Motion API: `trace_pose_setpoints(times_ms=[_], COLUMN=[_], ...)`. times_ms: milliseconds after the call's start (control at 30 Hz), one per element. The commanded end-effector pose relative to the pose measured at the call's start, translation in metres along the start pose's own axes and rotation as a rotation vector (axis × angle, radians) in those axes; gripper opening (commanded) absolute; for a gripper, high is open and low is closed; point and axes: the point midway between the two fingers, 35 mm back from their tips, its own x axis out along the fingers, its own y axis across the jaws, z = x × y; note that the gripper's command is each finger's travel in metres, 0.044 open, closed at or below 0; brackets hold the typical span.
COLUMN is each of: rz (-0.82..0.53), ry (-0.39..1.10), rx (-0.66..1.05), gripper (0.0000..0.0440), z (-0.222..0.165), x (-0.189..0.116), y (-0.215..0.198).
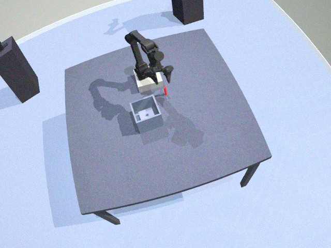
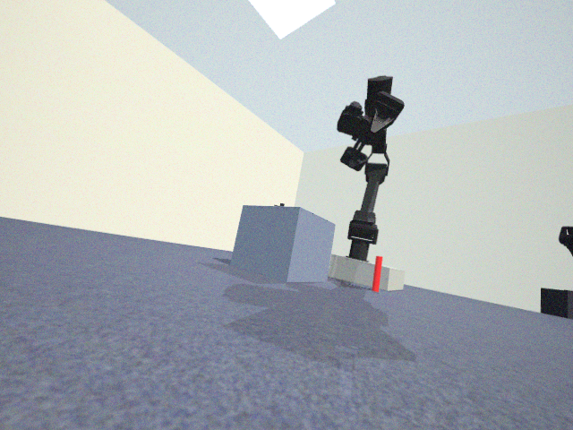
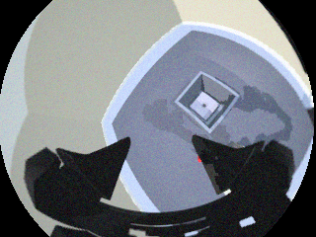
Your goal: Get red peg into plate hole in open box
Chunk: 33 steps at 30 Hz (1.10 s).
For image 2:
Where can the red peg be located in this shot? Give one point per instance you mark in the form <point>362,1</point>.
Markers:
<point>377,273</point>

